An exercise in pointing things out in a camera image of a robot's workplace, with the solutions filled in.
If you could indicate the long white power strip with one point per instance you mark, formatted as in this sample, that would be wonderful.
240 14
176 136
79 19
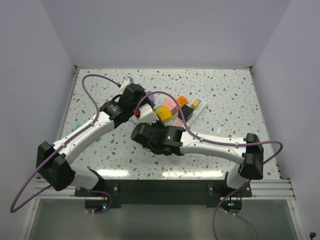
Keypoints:
198 111

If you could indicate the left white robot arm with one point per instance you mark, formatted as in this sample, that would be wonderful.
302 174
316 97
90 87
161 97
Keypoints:
54 161

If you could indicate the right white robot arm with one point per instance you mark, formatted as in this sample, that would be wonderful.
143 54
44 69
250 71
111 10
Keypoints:
246 153

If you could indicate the small pink adapter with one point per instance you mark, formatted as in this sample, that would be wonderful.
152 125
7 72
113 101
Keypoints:
178 123

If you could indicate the teal triangular power strip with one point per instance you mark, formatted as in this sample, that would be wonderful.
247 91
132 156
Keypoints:
87 132

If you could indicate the black cube socket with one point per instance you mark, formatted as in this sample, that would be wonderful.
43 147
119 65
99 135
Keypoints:
187 112

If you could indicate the small yellow blue adapter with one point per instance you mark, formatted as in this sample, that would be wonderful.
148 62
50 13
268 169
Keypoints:
195 104

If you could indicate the pink cube socket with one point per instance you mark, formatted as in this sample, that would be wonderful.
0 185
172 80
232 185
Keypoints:
171 105

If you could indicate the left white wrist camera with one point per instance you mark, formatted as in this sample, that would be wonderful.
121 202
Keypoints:
127 81

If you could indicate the orange power strip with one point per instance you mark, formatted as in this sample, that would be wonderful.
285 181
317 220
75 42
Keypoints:
181 101

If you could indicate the purple power strip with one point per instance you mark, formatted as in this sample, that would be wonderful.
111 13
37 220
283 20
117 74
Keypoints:
149 95

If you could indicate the black mounting base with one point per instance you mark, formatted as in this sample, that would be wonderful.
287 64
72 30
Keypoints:
117 193

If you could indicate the yellow cube socket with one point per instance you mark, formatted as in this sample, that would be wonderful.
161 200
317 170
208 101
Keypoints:
163 113

